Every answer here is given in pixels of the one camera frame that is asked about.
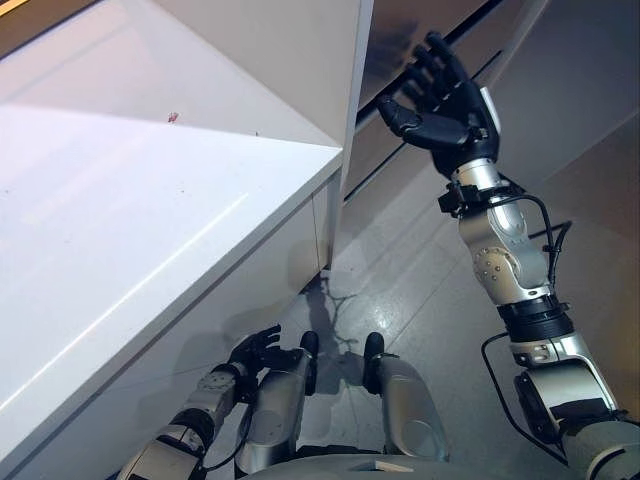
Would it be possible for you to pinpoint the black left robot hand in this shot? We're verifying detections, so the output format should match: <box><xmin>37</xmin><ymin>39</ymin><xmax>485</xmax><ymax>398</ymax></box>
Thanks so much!
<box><xmin>227</xmin><ymin>323</ymin><xmax>304</xmax><ymax>376</ymax></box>

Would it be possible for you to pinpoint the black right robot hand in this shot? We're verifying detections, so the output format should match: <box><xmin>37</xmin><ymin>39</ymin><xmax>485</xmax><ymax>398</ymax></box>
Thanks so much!
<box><xmin>375</xmin><ymin>30</ymin><xmax>503</xmax><ymax>179</ymax></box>

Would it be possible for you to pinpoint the stainless steel fridge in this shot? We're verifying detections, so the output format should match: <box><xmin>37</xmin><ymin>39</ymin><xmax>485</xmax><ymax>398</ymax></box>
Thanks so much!
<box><xmin>342</xmin><ymin>0</ymin><xmax>640</xmax><ymax>201</ymax></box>

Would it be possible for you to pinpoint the silver left robot leg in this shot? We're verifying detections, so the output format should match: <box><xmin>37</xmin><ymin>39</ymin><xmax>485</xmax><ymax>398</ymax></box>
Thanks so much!
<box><xmin>234</xmin><ymin>330</ymin><xmax>321</xmax><ymax>476</ymax></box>

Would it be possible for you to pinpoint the silver robot leg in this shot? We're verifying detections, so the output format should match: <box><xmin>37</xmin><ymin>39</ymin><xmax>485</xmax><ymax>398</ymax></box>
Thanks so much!
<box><xmin>234</xmin><ymin>330</ymin><xmax>321</xmax><ymax>476</ymax></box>
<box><xmin>362</xmin><ymin>332</ymin><xmax>451</xmax><ymax>464</ymax></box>

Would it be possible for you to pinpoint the grey robot torso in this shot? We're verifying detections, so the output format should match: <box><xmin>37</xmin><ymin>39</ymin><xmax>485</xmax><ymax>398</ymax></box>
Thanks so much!
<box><xmin>239</xmin><ymin>449</ymin><xmax>501</xmax><ymax>480</ymax></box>

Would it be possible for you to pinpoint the silver right robot leg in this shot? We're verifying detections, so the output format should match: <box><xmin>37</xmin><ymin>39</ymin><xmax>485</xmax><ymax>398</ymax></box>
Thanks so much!
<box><xmin>362</xmin><ymin>332</ymin><xmax>451</xmax><ymax>464</ymax></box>

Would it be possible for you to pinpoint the white tall cabinet panel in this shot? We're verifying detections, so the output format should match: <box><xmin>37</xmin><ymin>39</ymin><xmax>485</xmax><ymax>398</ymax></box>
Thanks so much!
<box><xmin>154</xmin><ymin>0</ymin><xmax>376</xmax><ymax>266</ymax></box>

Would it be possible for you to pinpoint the black framed amber window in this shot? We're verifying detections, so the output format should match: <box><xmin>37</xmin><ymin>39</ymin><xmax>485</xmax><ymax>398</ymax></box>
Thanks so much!
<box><xmin>0</xmin><ymin>0</ymin><xmax>101</xmax><ymax>59</ymax></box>

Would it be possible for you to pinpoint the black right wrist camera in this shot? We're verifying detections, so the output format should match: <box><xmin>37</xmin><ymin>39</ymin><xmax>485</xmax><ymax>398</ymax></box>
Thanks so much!
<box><xmin>437</xmin><ymin>180</ymin><xmax>481</xmax><ymax>217</ymax></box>

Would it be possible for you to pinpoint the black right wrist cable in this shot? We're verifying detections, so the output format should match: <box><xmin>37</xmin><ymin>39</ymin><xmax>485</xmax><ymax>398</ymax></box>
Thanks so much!
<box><xmin>480</xmin><ymin>192</ymin><xmax>574</xmax><ymax>466</ymax></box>

